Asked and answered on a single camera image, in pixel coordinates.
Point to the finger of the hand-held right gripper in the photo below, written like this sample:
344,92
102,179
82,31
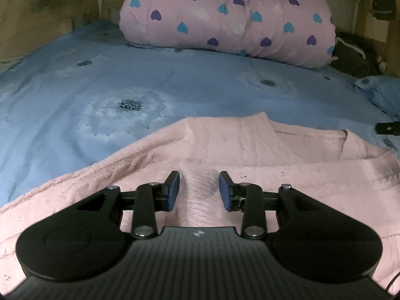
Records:
387,128

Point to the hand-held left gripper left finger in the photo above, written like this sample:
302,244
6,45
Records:
173,190

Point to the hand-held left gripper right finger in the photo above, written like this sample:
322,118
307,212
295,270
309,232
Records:
225,192

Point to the pink knit sweater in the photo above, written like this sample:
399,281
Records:
250,150

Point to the blue pillow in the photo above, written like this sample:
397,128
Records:
382,92

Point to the dark cloth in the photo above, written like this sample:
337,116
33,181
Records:
351,54

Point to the blue dandelion print bedsheet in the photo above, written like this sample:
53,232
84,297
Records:
93,84

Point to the pink heart print rolled quilt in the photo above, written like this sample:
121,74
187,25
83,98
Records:
218,15

